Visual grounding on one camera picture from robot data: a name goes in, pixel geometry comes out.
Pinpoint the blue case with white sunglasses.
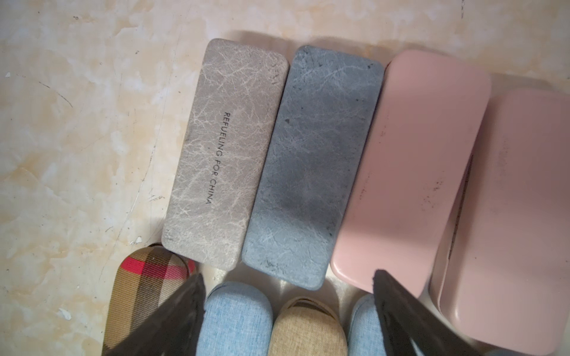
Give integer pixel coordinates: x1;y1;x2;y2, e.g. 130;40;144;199
196;282;273;355

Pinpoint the beige case with dark glasses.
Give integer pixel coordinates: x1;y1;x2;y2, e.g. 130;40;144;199
102;243;196;355

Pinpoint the teal-lined glasses case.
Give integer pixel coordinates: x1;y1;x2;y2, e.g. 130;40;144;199
162;39;289;271

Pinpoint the small pink glasses case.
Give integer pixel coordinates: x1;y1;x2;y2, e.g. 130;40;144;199
430;89;569;355

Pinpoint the teal grey case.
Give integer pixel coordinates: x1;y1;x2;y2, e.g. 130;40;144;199
241;45;384;290

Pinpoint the blue case with pink glasses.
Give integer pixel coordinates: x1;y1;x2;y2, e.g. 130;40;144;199
346;293;424;356

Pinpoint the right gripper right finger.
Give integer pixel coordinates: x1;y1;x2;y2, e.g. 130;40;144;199
373;270;479;355

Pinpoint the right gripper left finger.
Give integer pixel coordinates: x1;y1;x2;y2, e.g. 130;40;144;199
108;274;206;355

